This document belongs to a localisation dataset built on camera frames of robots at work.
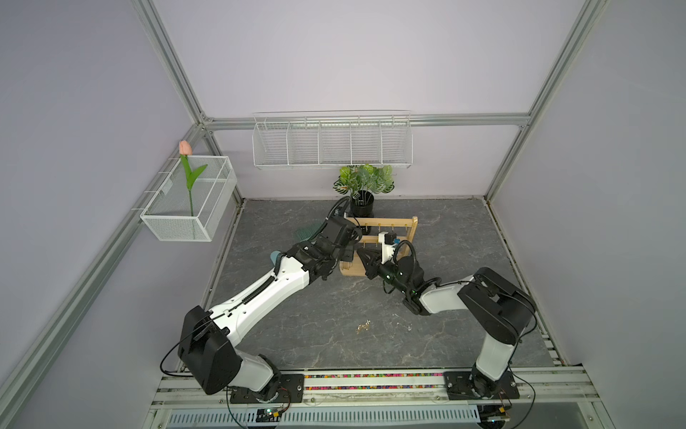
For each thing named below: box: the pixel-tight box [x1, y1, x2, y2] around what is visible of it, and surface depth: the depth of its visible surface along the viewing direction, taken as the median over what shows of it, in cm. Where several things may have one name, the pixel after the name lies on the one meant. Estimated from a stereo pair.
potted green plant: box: [333, 163, 396, 218], surface depth 95 cm
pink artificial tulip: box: [179, 140, 209, 218], surface depth 81 cm
